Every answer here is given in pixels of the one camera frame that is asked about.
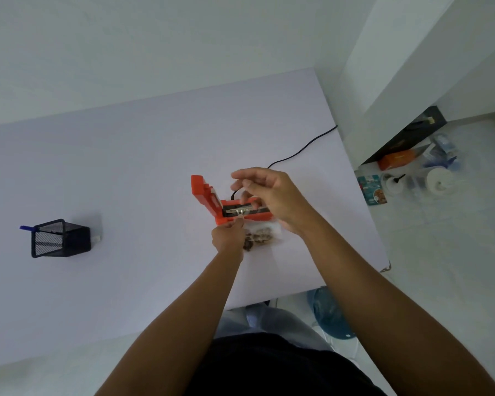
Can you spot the person's left hand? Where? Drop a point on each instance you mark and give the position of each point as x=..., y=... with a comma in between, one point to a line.
x=229, y=239

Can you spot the person's right hand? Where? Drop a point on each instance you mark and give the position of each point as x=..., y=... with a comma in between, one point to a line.
x=280, y=197

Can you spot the clear plastic bag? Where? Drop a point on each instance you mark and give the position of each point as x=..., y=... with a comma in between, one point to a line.
x=281, y=237

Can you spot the orange heat sealer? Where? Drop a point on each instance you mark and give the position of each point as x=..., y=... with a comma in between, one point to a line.
x=204, y=193

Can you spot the small white label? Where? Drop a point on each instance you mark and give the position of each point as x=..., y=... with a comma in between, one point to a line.
x=96, y=239

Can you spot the blue pen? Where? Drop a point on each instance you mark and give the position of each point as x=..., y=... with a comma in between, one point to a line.
x=24, y=228

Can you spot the person's right forearm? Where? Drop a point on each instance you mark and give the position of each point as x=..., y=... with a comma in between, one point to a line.
x=387, y=317

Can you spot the person's left forearm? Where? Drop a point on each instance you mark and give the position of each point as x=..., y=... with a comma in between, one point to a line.
x=177, y=329

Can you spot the teal food packet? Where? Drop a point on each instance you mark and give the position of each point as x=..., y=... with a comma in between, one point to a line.
x=372, y=189

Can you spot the grey jeans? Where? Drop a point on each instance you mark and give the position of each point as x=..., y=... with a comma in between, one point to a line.
x=280, y=325

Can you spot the white cup with black spoon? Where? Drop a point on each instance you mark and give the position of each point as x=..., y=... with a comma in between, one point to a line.
x=393, y=186

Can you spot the orange packet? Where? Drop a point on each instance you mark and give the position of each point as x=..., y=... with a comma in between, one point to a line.
x=396, y=159

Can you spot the blue stool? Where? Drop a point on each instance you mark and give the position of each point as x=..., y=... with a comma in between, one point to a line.
x=330, y=313

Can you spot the black shirt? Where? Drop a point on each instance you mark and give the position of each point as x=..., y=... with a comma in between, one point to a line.
x=280, y=371

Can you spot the black box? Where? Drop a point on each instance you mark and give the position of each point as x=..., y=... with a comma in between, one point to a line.
x=410, y=136

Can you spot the black mesh pen holder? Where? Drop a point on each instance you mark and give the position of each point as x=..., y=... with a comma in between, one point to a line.
x=76, y=241

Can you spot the white paper roll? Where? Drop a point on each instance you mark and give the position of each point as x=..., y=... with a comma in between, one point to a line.
x=441, y=181

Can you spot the blue plastic items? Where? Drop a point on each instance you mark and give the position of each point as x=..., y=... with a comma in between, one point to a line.
x=443, y=150

